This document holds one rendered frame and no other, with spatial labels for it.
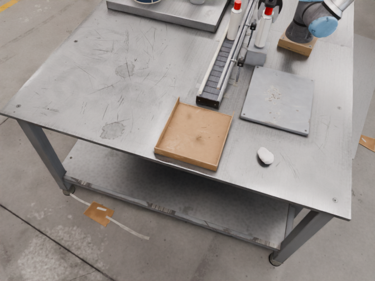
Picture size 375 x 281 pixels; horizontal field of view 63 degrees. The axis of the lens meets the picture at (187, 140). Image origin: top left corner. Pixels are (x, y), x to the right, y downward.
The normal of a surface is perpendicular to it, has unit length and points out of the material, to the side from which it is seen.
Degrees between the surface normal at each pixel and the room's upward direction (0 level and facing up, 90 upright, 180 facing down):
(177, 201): 1
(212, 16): 0
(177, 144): 0
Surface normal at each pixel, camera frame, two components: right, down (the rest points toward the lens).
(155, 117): 0.04, -0.58
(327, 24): 0.06, 0.85
